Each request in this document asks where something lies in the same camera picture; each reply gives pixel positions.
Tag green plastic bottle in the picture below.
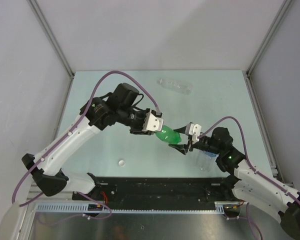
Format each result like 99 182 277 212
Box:
155 125 182 144

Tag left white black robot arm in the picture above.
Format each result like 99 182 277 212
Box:
22 83 156 200

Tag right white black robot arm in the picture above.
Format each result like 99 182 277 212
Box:
170 123 300 240

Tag clear bottle with blue label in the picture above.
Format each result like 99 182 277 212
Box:
196 150 218 172

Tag clear unlabelled plastic bottle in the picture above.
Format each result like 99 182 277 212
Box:
156 78 193 95

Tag white bottle cap front left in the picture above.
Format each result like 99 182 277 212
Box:
118 160 125 167

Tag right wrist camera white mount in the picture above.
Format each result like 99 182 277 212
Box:
185 122 202 144

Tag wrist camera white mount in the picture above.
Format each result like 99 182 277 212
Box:
185 122 202 144
142 110 164 133

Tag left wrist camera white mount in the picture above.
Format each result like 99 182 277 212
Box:
142 110 164 133

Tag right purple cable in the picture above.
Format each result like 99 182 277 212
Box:
199 116 300 218

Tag purple cable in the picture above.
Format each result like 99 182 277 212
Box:
11 70 163 207
199 116 300 218

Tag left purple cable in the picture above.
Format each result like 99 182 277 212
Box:
11 70 163 207

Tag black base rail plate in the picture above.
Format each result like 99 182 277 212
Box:
87 176 243 206

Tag right aluminium frame post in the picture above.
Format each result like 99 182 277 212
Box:
245 0 293 76

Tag aluminium frame post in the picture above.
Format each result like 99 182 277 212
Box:
27 0 75 77
245 0 293 76

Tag grey slotted cable duct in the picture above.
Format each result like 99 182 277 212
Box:
35 202 224 214

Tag left aluminium frame post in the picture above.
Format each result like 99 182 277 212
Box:
27 0 75 77

